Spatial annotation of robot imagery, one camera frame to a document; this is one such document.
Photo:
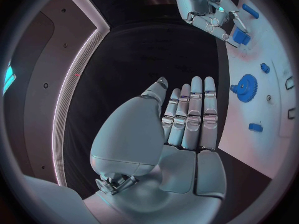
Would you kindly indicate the white task board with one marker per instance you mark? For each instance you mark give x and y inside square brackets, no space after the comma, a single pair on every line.
[257,112]

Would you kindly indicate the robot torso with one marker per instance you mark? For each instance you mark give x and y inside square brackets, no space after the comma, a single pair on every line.
[46,59]

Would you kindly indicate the glowing light bar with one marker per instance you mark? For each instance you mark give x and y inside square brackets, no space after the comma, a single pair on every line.
[9,76]

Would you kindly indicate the small blue block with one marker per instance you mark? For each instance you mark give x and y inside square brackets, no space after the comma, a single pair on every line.
[255,127]

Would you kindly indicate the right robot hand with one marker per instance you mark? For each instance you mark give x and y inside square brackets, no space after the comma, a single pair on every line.
[193,3]

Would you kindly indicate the blue long cylinder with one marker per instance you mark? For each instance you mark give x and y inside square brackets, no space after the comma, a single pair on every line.
[250,10]

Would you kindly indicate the blue gear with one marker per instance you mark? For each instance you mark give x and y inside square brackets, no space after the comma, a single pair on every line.
[246,88]

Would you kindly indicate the blue peg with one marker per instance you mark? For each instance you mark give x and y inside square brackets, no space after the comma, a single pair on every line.
[265,68]

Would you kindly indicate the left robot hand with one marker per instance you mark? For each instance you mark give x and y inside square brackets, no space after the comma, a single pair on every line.
[144,138]

